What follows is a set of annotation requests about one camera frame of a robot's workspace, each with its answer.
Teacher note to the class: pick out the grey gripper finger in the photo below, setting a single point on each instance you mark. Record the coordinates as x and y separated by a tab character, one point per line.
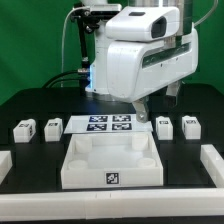
172	93
141	108

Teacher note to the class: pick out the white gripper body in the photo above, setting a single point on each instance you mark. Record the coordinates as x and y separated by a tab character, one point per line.
135	69

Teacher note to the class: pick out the white square table top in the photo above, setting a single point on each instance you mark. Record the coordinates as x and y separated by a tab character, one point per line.
111	160

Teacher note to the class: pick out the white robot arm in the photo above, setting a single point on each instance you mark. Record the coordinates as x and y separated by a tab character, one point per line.
98	83

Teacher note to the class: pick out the white marker plate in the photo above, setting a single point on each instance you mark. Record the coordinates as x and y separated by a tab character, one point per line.
106	124

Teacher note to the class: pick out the white left fence block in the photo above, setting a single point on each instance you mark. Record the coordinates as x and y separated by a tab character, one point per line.
5	164

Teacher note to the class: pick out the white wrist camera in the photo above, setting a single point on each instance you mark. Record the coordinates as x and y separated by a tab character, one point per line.
143	24

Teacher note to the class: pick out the grey camera on stand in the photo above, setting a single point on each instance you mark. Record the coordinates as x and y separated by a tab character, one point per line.
104	11

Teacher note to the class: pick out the white right fence rail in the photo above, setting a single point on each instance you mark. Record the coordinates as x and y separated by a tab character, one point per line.
213	163

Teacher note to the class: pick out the white fence rail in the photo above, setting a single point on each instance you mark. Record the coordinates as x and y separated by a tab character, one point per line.
112	204
213	163

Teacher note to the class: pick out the white front fence rail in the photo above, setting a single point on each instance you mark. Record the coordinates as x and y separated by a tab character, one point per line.
112	204

